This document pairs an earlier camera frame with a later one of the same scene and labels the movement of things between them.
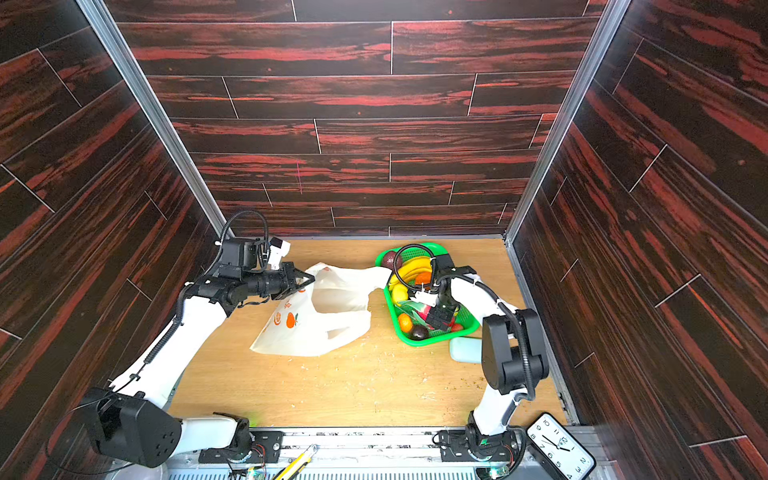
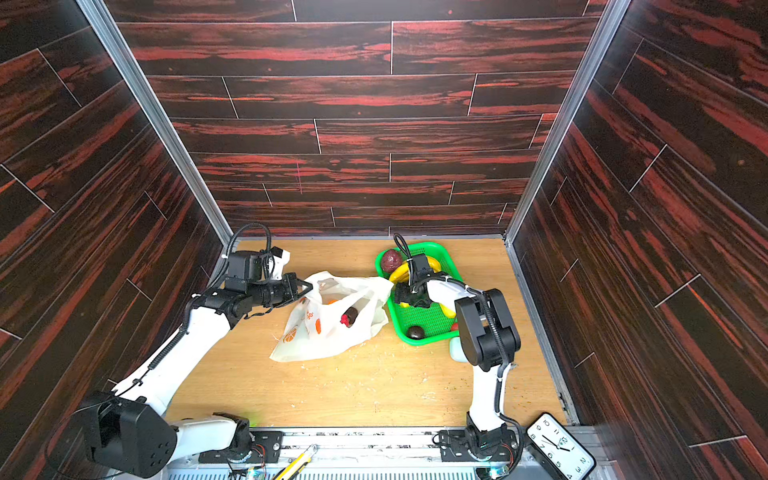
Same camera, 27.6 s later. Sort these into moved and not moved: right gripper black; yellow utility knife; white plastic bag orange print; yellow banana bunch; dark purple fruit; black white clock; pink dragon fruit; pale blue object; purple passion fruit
Moved: right gripper black; white plastic bag orange print; pink dragon fruit
Not moved: pale blue object; purple passion fruit; black white clock; yellow banana bunch; dark purple fruit; yellow utility knife
